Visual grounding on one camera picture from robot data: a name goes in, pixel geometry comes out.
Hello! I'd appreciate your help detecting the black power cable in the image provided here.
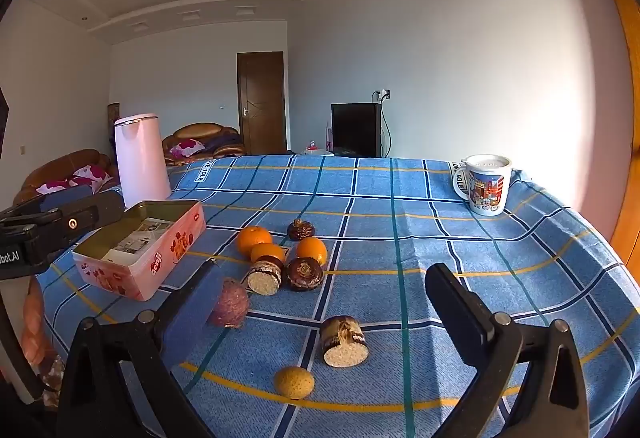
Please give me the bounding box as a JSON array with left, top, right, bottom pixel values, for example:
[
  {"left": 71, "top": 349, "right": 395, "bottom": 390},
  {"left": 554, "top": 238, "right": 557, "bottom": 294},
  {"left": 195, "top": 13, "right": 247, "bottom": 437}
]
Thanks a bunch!
[{"left": 372, "top": 92, "right": 393, "bottom": 159}]

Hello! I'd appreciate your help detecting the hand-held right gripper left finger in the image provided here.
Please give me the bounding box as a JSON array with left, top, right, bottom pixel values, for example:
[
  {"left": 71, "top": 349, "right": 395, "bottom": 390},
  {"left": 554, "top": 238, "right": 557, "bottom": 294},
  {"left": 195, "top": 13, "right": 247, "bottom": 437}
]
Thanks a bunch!
[{"left": 56, "top": 258, "right": 221, "bottom": 438}]

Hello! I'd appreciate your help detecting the dark round pastry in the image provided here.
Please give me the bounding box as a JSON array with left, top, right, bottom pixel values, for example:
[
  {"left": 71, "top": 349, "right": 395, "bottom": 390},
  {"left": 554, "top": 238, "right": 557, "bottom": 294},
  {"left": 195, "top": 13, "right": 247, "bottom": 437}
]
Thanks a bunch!
[
  {"left": 287, "top": 219, "right": 315, "bottom": 241},
  {"left": 282, "top": 257, "right": 324, "bottom": 292}
]

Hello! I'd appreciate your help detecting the yellow round fruit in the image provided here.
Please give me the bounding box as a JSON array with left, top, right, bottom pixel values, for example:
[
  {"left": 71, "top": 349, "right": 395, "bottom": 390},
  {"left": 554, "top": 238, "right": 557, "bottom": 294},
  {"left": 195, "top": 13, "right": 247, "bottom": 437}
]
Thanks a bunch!
[{"left": 273, "top": 366, "right": 316, "bottom": 400}]

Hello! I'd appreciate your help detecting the orange wooden door frame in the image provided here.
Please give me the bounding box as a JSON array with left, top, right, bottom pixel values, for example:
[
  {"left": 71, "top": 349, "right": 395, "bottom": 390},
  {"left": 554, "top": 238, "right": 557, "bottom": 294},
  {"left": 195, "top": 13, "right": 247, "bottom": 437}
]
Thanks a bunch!
[{"left": 585, "top": 0, "right": 640, "bottom": 269}]

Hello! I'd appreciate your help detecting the orange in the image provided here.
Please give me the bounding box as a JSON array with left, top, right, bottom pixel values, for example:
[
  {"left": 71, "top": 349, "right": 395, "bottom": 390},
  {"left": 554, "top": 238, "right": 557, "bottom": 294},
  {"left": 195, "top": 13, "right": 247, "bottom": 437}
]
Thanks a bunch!
[
  {"left": 250, "top": 243, "right": 287, "bottom": 265},
  {"left": 296, "top": 237, "right": 329, "bottom": 267},
  {"left": 236, "top": 226, "right": 273, "bottom": 259}
]

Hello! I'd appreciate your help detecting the blue plaid tablecloth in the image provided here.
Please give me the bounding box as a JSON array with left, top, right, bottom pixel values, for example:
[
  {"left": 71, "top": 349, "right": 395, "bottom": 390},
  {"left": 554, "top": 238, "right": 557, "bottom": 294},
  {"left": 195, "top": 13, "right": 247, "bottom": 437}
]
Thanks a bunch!
[{"left": 37, "top": 154, "right": 636, "bottom": 438}]

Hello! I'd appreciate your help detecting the brown patterned stand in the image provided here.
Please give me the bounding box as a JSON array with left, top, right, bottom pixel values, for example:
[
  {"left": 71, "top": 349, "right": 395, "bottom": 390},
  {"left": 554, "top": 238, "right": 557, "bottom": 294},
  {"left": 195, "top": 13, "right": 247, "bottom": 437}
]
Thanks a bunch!
[{"left": 107, "top": 102, "right": 121, "bottom": 153}]

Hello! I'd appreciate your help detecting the person's left forearm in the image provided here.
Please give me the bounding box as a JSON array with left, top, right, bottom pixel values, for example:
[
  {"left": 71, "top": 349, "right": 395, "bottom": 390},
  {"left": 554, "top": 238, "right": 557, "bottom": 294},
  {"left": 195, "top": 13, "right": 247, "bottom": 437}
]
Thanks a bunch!
[{"left": 22, "top": 275, "right": 58, "bottom": 366}]

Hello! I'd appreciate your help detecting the brown wooden door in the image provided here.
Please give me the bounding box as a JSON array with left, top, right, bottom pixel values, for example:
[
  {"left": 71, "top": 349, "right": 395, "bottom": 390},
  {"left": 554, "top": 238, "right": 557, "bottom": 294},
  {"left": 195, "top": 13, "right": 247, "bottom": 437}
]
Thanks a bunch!
[{"left": 236, "top": 51, "right": 288, "bottom": 156}]

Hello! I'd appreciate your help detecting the pink tin box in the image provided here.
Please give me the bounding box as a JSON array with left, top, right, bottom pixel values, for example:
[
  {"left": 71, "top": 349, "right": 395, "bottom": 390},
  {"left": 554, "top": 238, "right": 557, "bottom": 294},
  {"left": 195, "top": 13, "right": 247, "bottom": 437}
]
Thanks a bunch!
[{"left": 72, "top": 199, "right": 207, "bottom": 302}]

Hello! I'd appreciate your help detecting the purple blanket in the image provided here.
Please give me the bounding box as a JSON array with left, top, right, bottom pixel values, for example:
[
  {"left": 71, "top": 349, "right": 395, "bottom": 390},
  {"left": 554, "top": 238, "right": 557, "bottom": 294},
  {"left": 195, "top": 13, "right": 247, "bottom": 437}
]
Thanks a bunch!
[{"left": 207, "top": 133, "right": 243, "bottom": 152}]

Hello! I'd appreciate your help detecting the white cartoon print mug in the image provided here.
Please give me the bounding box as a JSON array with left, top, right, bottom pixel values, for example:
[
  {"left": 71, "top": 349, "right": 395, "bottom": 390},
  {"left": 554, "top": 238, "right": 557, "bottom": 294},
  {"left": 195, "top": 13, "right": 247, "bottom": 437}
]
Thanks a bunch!
[{"left": 452, "top": 154, "right": 513, "bottom": 217}]

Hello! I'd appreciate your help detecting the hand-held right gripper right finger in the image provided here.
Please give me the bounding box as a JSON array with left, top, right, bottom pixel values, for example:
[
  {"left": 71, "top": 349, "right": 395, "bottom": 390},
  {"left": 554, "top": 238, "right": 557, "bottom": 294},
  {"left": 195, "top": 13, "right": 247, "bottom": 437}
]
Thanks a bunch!
[{"left": 425, "top": 263, "right": 591, "bottom": 438}]

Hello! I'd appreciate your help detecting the brown leather armchair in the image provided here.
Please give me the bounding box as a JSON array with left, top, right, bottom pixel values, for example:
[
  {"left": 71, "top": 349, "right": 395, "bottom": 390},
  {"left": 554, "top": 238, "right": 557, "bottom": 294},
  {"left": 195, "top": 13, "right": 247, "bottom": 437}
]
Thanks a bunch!
[{"left": 161, "top": 123, "right": 246, "bottom": 166}]

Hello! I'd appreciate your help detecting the white floral pillow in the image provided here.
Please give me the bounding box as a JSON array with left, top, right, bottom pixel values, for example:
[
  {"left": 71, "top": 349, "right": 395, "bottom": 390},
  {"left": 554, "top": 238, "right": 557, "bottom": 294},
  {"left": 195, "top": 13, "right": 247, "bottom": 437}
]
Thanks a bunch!
[
  {"left": 67, "top": 164, "right": 113, "bottom": 187},
  {"left": 36, "top": 179, "right": 76, "bottom": 195},
  {"left": 169, "top": 139, "right": 206, "bottom": 159}
]

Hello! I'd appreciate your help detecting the pink electric kettle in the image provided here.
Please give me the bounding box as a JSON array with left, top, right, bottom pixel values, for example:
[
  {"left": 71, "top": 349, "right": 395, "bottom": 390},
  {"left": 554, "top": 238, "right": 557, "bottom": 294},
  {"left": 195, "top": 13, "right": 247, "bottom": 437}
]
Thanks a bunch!
[{"left": 114, "top": 114, "right": 173, "bottom": 209}]

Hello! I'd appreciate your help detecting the brown leather sofa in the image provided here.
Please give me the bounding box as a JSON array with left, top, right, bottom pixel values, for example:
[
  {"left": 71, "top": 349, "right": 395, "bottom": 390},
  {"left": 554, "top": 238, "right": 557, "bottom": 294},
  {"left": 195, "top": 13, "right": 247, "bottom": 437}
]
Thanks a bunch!
[{"left": 12, "top": 149, "right": 121, "bottom": 206}]

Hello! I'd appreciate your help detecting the black television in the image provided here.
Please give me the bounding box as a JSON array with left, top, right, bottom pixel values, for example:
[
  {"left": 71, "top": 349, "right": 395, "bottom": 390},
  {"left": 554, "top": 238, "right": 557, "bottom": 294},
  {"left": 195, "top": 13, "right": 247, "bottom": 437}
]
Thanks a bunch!
[{"left": 331, "top": 102, "right": 383, "bottom": 159}]

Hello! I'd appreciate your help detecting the purple round fruit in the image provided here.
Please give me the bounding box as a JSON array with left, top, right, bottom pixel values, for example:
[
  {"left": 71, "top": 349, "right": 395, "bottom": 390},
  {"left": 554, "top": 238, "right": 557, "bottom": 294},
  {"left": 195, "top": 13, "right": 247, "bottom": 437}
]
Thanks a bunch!
[{"left": 207, "top": 278, "right": 251, "bottom": 330}]

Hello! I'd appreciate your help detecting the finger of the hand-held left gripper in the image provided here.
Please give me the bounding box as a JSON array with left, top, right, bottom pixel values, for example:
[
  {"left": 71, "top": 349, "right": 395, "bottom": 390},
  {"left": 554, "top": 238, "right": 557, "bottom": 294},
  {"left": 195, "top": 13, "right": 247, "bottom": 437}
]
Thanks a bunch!
[
  {"left": 15, "top": 185, "right": 97, "bottom": 216},
  {"left": 0, "top": 192, "right": 126, "bottom": 246}
]

